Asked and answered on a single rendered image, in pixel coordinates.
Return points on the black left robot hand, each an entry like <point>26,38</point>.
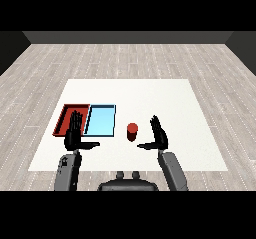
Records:
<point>73,138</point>

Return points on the small red can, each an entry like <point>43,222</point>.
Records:
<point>132,131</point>

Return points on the light blue shallow open box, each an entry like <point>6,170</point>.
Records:
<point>100,120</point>

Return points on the dark grey robot body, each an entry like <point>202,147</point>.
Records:
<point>128,184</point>

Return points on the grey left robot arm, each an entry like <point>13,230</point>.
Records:
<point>67,171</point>

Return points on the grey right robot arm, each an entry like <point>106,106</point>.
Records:
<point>173,171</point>

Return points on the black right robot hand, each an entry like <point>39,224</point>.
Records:
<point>160,138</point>

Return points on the red shallow open box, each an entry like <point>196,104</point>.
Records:
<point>65,120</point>

